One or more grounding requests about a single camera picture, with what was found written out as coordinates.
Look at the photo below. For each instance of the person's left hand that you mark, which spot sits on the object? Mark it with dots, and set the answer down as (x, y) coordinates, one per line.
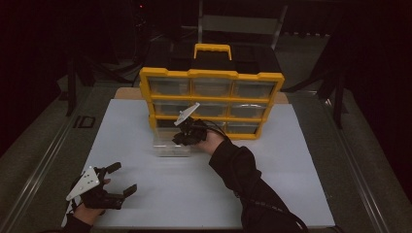
(87, 215)

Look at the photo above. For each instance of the grey metal chair frame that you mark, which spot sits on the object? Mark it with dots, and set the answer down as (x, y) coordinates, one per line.
(239, 24)

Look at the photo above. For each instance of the set of clear cabinet drawers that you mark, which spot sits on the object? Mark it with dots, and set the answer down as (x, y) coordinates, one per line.
(211, 87)

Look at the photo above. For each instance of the black metal stand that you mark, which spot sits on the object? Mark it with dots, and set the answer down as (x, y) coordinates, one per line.
(72, 90)
(338, 97)

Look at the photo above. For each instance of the clear plastic drawer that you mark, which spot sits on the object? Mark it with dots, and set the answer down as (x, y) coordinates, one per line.
(165, 144)

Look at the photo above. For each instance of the metal floor rail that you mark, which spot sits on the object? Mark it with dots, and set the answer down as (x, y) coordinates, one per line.
(42, 161)
(359, 168)

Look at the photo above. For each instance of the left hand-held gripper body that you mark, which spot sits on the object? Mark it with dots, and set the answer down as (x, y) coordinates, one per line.
(85, 183)

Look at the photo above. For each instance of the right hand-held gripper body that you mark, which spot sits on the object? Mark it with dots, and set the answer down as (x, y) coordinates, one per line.
(194, 129)

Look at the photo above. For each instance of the yellow and black organizer cabinet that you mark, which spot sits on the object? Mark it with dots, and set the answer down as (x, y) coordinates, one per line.
(210, 73)

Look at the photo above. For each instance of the person's right hand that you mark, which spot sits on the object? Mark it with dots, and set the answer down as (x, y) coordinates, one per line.
(212, 142)

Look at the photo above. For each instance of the white table mat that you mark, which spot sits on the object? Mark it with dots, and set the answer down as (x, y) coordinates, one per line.
(181, 194)

